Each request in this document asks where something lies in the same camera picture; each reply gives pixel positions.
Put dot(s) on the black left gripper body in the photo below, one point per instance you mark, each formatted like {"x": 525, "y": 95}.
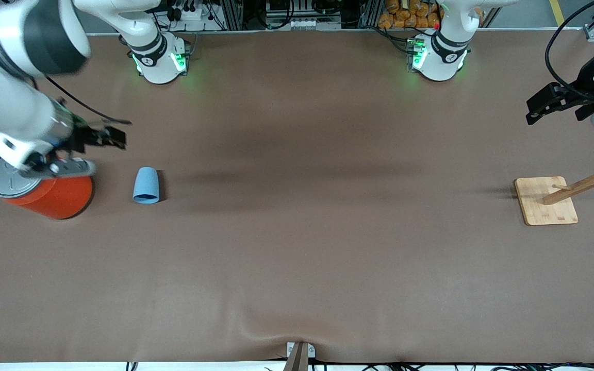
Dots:
{"x": 585, "y": 81}

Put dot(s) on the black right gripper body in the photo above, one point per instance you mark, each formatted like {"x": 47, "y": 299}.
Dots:
{"x": 81, "y": 137}

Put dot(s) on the light blue plastic cup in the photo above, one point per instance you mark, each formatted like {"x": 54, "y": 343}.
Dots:
{"x": 146, "y": 185}

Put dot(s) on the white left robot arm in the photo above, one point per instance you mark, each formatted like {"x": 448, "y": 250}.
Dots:
{"x": 444, "y": 56}

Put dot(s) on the wooden cup rack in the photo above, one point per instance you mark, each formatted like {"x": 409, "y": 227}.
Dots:
{"x": 544, "y": 206}

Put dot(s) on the orange can grey lid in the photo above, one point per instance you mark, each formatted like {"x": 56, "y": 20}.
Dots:
{"x": 60, "y": 198}

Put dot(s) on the white power strip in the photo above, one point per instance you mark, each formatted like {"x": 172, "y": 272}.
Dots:
{"x": 194, "y": 14}

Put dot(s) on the bag of orange snacks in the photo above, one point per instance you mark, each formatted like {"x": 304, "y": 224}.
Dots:
{"x": 405, "y": 18}

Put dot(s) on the white terminal strip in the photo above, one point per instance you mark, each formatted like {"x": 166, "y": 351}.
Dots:
{"x": 315, "y": 23}

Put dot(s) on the metal bracket with brown pole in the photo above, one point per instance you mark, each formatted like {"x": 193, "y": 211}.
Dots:
{"x": 297, "y": 358}

